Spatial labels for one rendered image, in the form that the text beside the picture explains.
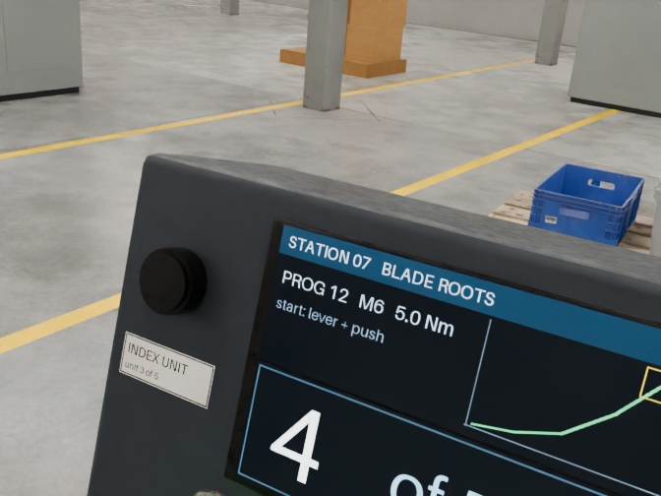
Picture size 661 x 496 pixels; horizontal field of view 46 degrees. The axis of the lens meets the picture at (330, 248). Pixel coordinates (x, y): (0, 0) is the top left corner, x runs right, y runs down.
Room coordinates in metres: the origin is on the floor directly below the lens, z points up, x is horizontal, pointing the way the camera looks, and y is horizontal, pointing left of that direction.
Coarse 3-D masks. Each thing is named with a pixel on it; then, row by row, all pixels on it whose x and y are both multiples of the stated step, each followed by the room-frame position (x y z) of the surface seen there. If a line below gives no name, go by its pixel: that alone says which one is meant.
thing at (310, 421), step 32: (256, 384) 0.27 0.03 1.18; (288, 384) 0.27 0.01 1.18; (320, 384) 0.26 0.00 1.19; (256, 416) 0.27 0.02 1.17; (288, 416) 0.26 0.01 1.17; (320, 416) 0.26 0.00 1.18; (352, 416) 0.25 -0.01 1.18; (256, 448) 0.26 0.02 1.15; (288, 448) 0.26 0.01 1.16; (320, 448) 0.25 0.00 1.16; (352, 448) 0.25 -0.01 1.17; (256, 480) 0.26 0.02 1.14; (288, 480) 0.25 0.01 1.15; (320, 480) 0.25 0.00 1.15
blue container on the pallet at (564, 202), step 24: (576, 168) 3.90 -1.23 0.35; (552, 192) 3.38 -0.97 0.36; (576, 192) 3.89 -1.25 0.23; (600, 192) 3.84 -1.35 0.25; (624, 192) 3.78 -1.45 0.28; (552, 216) 3.37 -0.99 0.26; (576, 216) 3.70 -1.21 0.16; (600, 216) 3.28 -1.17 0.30; (624, 216) 3.37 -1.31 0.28; (600, 240) 3.27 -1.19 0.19
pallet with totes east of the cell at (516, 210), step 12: (528, 192) 4.10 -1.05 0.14; (516, 204) 3.87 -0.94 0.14; (528, 204) 3.88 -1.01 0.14; (492, 216) 3.64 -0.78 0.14; (504, 216) 3.69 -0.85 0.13; (516, 216) 3.67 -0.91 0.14; (528, 216) 3.68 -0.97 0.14; (636, 216) 3.82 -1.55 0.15; (636, 228) 3.62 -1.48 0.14; (648, 228) 3.64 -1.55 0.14; (624, 240) 3.43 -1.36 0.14; (636, 240) 3.44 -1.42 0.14; (648, 240) 3.46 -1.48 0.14; (648, 252) 3.30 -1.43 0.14
